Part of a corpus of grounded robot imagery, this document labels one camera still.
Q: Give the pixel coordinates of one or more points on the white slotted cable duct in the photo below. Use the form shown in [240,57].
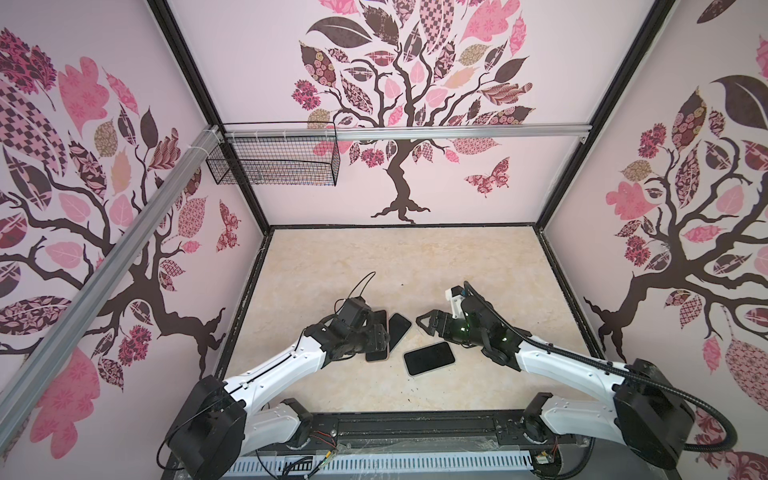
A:
[358,465]

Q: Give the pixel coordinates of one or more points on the aluminium rail wall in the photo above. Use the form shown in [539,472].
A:
[419,133]
[21,394]

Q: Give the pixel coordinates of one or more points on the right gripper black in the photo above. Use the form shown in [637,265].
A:
[437,316]

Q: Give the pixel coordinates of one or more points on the middle black smartphone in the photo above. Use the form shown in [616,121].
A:
[398,327]

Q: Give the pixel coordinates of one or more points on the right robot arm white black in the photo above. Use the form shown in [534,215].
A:
[576,378]

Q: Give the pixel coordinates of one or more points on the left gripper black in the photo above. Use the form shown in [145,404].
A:
[376,334]

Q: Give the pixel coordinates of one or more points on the right black smartphone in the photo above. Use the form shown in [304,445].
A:
[429,358]

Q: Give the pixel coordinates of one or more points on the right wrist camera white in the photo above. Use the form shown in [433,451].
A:
[455,297]

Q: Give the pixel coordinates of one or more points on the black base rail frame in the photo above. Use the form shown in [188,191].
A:
[507,426]

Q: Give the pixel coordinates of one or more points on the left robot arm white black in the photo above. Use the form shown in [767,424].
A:
[264,390]

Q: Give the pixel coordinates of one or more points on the black wire basket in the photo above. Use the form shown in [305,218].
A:
[289,153]

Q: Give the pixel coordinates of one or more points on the black smartphone from pink case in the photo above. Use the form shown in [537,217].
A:
[379,315]

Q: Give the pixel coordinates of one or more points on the aluminium rail back wall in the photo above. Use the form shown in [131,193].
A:
[419,133]

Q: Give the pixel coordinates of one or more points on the aluminium rail left wall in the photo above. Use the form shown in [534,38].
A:
[21,394]

